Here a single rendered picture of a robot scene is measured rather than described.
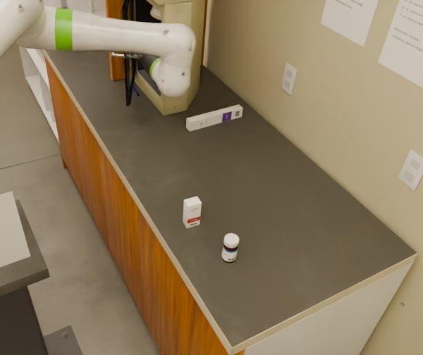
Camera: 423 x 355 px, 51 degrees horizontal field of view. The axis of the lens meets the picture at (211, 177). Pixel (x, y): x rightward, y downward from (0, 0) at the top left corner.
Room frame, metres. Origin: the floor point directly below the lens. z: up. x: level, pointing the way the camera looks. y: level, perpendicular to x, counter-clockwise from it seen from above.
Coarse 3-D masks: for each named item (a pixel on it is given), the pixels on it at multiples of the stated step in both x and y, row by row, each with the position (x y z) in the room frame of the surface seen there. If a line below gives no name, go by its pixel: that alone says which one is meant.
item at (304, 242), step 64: (64, 64) 1.97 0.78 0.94; (128, 128) 1.48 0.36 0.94; (256, 128) 1.58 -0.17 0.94; (192, 192) 1.13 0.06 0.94; (256, 192) 1.17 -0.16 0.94; (320, 192) 1.21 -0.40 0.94; (192, 256) 0.85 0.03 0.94; (256, 256) 0.88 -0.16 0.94; (320, 256) 0.90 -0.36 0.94; (384, 256) 0.93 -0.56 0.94; (256, 320) 0.66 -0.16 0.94
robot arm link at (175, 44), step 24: (72, 24) 1.18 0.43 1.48; (96, 24) 1.21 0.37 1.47; (120, 24) 1.23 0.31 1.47; (144, 24) 1.26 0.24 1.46; (168, 24) 1.29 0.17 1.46; (96, 48) 1.20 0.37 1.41; (120, 48) 1.21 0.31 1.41; (144, 48) 1.23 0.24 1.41; (168, 48) 1.24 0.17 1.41; (192, 48) 1.27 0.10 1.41
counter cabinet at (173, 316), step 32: (64, 96) 1.98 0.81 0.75; (64, 128) 2.09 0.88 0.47; (64, 160) 2.23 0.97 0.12; (96, 160) 1.57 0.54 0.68; (96, 192) 1.63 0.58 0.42; (128, 192) 1.23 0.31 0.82; (96, 224) 1.70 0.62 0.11; (128, 224) 1.25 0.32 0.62; (128, 256) 1.27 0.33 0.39; (160, 256) 0.99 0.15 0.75; (128, 288) 1.29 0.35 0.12; (160, 288) 0.99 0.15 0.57; (384, 288) 0.91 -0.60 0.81; (160, 320) 0.99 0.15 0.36; (192, 320) 0.78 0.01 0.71; (320, 320) 0.75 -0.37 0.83; (352, 320) 0.86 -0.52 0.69; (160, 352) 0.98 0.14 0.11; (192, 352) 0.77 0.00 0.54; (224, 352) 0.64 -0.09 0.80; (256, 352) 0.62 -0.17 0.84; (288, 352) 0.70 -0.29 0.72; (320, 352) 0.80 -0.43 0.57; (352, 352) 0.92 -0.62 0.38
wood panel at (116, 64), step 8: (112, 0) 1.87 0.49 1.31; (120, 0) 1.89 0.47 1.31; (112, 8) 1.87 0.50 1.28; (120, 8) 1.89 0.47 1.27; (112, 16) 1.87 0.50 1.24; (120, 16) 1.89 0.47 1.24; (112, 64) 1.86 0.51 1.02; (120, 64) 1.88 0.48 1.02; (112, 72) 1.86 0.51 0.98; (120, 72) 1.88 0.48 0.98
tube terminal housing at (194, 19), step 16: (176, 0) 1.63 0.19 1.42; (192, 0) 1.68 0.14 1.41; (176, 16) 1.63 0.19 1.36; (192, 16) 1.69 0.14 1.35; (192, 64) 1.73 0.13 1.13; (144, 80) 1.77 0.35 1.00; (192, 80) 1.74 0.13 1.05; (160, 96) 1.63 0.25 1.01; (192, 96) 1.76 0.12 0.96; (176, 112) 1.64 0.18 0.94
